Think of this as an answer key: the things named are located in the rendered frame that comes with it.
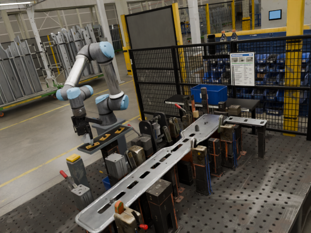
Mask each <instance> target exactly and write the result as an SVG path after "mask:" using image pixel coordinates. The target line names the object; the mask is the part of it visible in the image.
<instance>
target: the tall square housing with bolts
mask: <svg viewBox="0 0 311 233"><path fill-rule="evenodd" d="M105 160H106V165H107V169H108V172H109V174H110V175H112V177H111V178H112V183H113V185H115V184H116V183H118V182H119V181H120V180H122V179H123V178H124V177H125V176H127V174H128V170H127V166H126V162H125V158H124V156H123V155H120V154H117V153H112V154H111V155H109V156H108V157H106V158H105ZM118 199H119V197H118V196H116V200H118Z"/></svg>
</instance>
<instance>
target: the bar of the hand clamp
mask: <svg viewBox="0 0 311 233"><path fill-rule="evenodd" d="M189 99H190V98H189V97H187V96H184V97H183V98H182V100H183V103H184V106H185V110H186V114H188V115H189V114H190V115H189V116H190V117H191V116H192V114H191V111H190V107H189V103H188V100H189Z"/></svg>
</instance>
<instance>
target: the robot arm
mask: <svg viewBox="0 0 311 233"><path fill-rule="evenodd" d="M114 55H115V54H114V49H113V46H112V45H111V44H110V43H109V42H99V43H90V44H87V45H85V46H84V47H83V48H82V49H81V50H80V51H79V52H78V54H77V56H76V58H75V59H76V61H75V63H74V65H73V68H72V70H71V72H70V74H69V76H68V78H67V80H66V82H65V84H64V87H63V89H59V90H57V92H56V97H57V98H58V100H60V101H68V100H69V103H70V106H71V110H72V112H73V116H71V119H72V122H73V127H75V128H76V131H75V133H77V134H78V136H80V135H83V136H82V137H81V141H83V143H90V144H91V146H92V145H93V134H92V131H91V127H90V124H89V122H91V123H96V124H99V125H100V126H109V125H112V124H114V123H116V122H117V118H116V116H115V115H114V113H113V110H126V109H127V108H128V105H129V98H128V96H127V95H124V92H123V91H121V89H120V86H119V83H118V79H117V76H116V73H115V70H114V67H113V63H112V61H113V57H114ZM94 60H97V63H98V64H99V65H101V68H102V71H103V74H104V77H105V80H106V83H107V86H108V89H109V92H110V95H109V94H104V95H101V96H99V97H97V98H96V99H95V102H96V106H97V109H98V113H99V118H94V117H89V116H86V115H87V114H86V109H85V106H84V102H83V101H84V100H86V99H87V98H90V97H91V96H92V95H93V89H92V87H91V86H89V85H85V86H83V87H77V86H78V84H79V81H80V79H81V77H82V74H83V72H84V70H85V68H86V65H88V64H89V62H90V61H94ZM74 130H75V129H74Z"/></svg>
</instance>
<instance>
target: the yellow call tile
mask: <svg viewBox="0 0 311 233"><path fill-rule="evenodd" d="M78 158H80V155H77V154H73V155H71V156H69V157H67V158H66V160H68V161H70V162H73V161H75V160H77V159H78Z"/></svg>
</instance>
